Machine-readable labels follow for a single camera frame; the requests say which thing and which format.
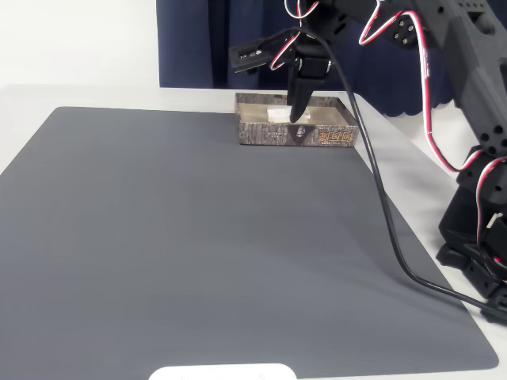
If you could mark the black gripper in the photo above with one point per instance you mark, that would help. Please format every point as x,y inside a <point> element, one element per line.
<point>308,68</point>

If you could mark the white rectangular block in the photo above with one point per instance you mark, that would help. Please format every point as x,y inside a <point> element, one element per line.
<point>277,115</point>

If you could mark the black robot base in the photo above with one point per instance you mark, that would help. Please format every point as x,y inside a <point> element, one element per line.
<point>475,273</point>

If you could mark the bark-print cardboard box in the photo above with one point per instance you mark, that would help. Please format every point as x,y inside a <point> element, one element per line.
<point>257,134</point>

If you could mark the navy blue curtain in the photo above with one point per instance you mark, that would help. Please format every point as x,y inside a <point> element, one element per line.
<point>190,39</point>

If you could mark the dark gray table mat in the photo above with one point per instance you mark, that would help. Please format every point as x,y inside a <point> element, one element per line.
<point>158,237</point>

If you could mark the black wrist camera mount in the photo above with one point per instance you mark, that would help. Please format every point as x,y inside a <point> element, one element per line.
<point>245,55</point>

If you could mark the white camera device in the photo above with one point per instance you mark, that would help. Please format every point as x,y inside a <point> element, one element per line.
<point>222,373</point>

